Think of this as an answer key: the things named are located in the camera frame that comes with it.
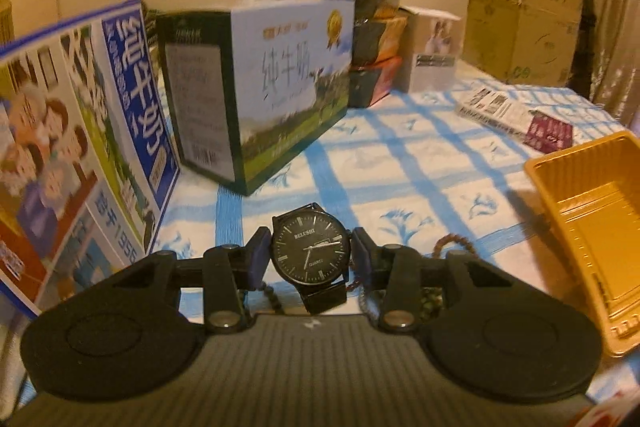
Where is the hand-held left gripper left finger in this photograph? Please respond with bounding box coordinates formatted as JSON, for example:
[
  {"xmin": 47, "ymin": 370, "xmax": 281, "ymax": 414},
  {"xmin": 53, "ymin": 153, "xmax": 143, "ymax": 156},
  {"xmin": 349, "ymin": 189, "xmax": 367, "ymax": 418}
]
[{"xmin": 112, "ymin": 226, "xmax": 273, "ymax": 334}]

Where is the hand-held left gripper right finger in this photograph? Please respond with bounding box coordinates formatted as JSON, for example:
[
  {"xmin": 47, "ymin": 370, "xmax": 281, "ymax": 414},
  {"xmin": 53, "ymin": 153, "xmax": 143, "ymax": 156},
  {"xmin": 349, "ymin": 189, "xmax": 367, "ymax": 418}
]
[{"xmin": 350, "ymin": 227, "xmax": 507, "ymax": 334}]

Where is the dark bead bracelet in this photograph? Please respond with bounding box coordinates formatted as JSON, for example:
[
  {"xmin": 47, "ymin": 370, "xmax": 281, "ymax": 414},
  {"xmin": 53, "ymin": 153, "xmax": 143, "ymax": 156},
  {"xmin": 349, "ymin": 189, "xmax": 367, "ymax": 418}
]
[{"xmin": 239, "ymin": 279, "xmax": 447, "ymax": 324}]

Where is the black wrist watch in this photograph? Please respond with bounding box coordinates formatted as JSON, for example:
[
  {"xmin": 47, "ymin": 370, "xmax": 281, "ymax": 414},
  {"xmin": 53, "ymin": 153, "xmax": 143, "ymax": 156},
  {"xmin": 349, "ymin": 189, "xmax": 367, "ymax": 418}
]
[{"xmin": 270, "ymin": 203, "xmax": 352, "ymax": 315}]

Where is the gold plastic tray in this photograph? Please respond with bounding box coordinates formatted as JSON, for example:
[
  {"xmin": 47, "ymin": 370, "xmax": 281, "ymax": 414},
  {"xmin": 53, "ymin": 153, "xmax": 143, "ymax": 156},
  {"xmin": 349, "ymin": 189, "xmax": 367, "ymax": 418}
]
[{"xmin": 523, "ymin": 131, "xmax": 640, "ymax": 358}]

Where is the blue white checkered tablecloth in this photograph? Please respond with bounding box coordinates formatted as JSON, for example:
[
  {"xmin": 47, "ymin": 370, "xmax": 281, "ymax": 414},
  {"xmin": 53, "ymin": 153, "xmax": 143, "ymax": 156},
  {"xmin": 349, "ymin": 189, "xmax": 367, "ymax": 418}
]
[{"xmin": 0, "ymin": 59, "xmax": 640, "ymax": 427}]

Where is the green white milk carton box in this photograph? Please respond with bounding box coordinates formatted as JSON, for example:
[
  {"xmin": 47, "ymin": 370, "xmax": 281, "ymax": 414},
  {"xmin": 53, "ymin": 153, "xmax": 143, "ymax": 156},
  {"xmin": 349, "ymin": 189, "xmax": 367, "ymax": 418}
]
[{"xmin": 156, "ymin": 0, "xmax": 357, "ymax": 196}]

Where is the red black noodle box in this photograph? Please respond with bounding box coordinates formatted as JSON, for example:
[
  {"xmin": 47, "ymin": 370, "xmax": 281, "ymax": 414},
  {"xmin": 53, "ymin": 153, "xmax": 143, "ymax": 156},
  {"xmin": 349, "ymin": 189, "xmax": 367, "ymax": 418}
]
[{"xmin": 347, "ymin": 56, "xmax": 405, "ymax": 108}]

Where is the white striped flat packet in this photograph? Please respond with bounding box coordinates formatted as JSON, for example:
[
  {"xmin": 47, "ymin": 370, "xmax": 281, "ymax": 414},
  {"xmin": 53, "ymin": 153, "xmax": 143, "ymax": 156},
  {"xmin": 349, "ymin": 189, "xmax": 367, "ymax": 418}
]
[{"xmin": 456, "ymin": 88, "xmax": 535, "ymax": 138}]

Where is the small white photo box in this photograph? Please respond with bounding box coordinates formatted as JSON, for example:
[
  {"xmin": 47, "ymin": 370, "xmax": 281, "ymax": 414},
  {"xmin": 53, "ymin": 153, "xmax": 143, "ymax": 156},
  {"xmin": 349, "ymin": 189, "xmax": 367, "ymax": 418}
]
[{"xmin": 400, "ymin": 5, "xmax": 463, "ymax": 94}]

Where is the blue cartoon milk carton box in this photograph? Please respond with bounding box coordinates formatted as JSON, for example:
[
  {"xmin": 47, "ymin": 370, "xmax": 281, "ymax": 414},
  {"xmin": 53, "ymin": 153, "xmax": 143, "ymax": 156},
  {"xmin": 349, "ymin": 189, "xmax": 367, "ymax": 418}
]
[{"xmin": 0, "ymin": 0, "xmax": 181, "ymax": 319}]

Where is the maroon flat packet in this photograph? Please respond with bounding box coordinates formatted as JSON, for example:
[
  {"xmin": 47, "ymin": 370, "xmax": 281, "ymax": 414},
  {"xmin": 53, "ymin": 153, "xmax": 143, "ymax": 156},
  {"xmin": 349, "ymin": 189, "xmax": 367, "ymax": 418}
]
[{"xmin": 522, "ymin": 107, "xmax": 576, "ymax": 155}]

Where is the brown cardboard box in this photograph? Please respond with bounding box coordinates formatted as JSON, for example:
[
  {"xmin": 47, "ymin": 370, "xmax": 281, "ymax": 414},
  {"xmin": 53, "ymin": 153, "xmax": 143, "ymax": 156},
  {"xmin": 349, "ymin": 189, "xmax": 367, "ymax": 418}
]
[{"xmin": 462, "ymin": 0, "xmax": 585, "ymax": 88}]

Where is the beige patterned curtain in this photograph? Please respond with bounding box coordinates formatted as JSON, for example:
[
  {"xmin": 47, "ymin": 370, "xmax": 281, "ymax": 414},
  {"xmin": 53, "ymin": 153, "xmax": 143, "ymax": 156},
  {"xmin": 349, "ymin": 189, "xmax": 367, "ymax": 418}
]
[{"xmin": 587, "ymin": 0, "xmax": 640, "ymax": 128}]

